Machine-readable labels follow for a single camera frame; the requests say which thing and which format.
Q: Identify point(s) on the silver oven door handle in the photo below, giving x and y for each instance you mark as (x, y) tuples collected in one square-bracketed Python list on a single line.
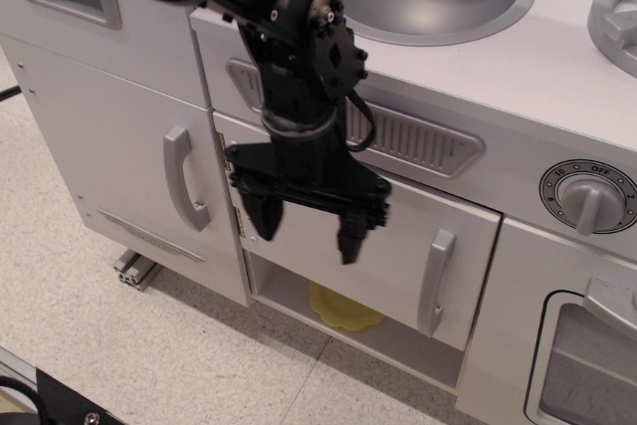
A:
[(614, 304)]

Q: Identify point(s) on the toy oven door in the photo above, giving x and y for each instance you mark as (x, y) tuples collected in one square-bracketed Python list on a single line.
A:
[(583, 369)]

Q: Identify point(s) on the silver toy faucet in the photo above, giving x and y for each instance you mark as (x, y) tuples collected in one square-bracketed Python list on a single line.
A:
[(613, 33)]

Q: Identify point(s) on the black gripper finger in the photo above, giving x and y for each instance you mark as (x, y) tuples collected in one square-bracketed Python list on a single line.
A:
[(351, 234), (265, 212)]

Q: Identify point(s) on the aluminium extrusion bar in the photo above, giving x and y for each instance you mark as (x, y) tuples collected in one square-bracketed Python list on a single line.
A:
[(135, 270)]

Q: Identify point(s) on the yellow toy plate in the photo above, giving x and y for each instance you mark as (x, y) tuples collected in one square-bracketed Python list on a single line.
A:
[(339, 311)]

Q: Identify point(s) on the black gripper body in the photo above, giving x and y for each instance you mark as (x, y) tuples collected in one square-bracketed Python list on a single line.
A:
[(319, 173)]

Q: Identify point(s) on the silver cabinet door handle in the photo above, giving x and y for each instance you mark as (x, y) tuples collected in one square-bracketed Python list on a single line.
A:
[(429, 311)]

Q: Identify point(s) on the white fridge door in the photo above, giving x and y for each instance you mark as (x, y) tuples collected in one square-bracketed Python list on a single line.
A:
[(105, 134)]

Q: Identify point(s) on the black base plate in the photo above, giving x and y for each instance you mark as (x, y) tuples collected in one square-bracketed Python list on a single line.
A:
[(67, 406)]

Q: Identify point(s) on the silver fridge door handle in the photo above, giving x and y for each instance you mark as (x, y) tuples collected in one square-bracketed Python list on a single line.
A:
[(176, 148)]

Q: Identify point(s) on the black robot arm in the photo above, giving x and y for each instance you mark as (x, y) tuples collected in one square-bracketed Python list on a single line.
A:
[(309, 67)]

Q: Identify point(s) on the white cabinet door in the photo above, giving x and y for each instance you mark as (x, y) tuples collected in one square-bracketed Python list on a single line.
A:
[(388, 274)]

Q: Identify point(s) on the aluminium frame rail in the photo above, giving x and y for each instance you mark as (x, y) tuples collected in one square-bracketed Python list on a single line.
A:
[(16, 367)]

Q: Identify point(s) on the silver fridge emblem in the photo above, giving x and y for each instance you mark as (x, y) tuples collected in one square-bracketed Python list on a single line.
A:
[(152, 238)]

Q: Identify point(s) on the silver vent grille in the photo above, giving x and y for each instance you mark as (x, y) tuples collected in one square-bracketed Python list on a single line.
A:
[(434, 147)]

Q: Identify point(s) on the white toy kitchen cabinet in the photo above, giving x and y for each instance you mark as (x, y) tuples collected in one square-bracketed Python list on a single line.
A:
[(509, 257)]

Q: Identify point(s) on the silver timer knob dial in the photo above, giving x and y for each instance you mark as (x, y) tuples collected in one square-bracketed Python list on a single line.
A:
[(589, 196)]

